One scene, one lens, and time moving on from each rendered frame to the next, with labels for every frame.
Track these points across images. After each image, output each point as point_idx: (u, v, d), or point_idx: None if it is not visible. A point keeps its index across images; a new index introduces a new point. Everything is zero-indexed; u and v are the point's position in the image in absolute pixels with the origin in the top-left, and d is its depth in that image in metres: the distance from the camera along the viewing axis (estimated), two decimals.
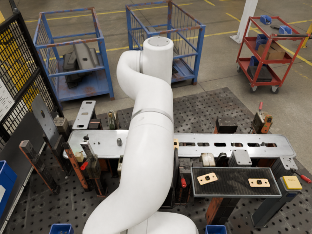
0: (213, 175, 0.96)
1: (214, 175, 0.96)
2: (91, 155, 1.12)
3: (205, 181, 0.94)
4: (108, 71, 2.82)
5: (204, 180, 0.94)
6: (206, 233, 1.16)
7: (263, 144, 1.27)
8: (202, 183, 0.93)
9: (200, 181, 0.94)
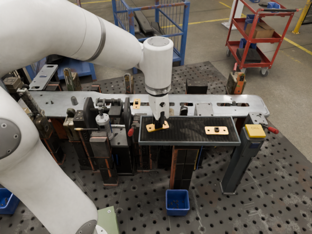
0: (165, 123, 0.83)
1: (165, 123, 0.83)
2: (35, 109, 0.99)
3: (154, 129, 0.81)
4: None
5: (152, 127, 0.81)
6: None
7: (234, 103, 1.15)
8: (150, 130, 0.80)
9: (149, 129, 0.81)
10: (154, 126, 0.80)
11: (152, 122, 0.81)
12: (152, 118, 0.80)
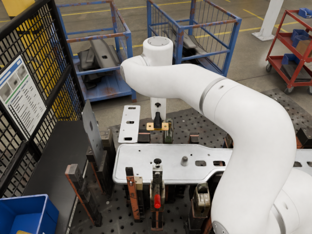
0: (166, 125, 0.83)
1: (166, 125, 0.82)
2: (160, 183, 0.82)
3: (153, 128, 0.81)
4: None
5: (152, 126, 0.82)
6: None
7: None
8: (149, 128, 0.81)
9: (148, 127, 0.82)
10: (153, 126, 0.80)
11: None
12: None
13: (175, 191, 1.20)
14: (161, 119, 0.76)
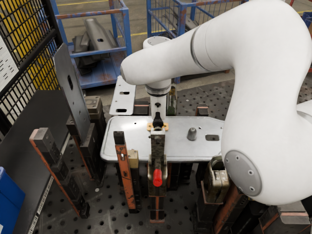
0: (166, 125, 0.83)
1: (166, 125, 0.82)
2: (161, 156, 0.61)
3: None
4: (131, 54, 2.31)
5: (152, 126, 0.82)
6: None
7: None
8: (149, 128, 0.81)
9: (148, 127, 0.82)
10: (153, 126, 0.80)
11: None
12: None
13: (178, 177, 0.99)
14: (161, 119, 0.76)
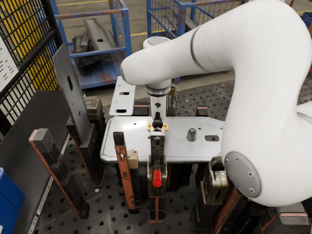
0: (166, 125, 0.83)
1: (166, 125, 0.82)
2: (161, 157, 0.61)
3: (153, 128, 0.81)
4: (131, 54, 2.31)
5: (152, 126, 0.82)
6: None
7: None
8: (149, 128, 0.81)
9: (148, 127, 0.82)
10: None
11: None
12: None
13: (178, 177, 0.99)
14: (161, 119, 0.76)
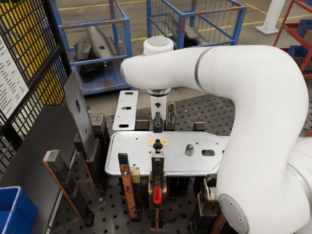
0: (165, 140, 0.89)
1: (166, 141, 0.89)
2: (161, 173, 0.67)
3: (153, 144, 0.88)
4: None
5: (152, 142, 0.89)
6: None
7: None
8: (150, 144, 0.88)
9: (149, 143, 0.88)
10: (153, 130, 0.77)
11: None
12: None
13: (177, 187, 1.05)
14: (161, 121, 0.73)
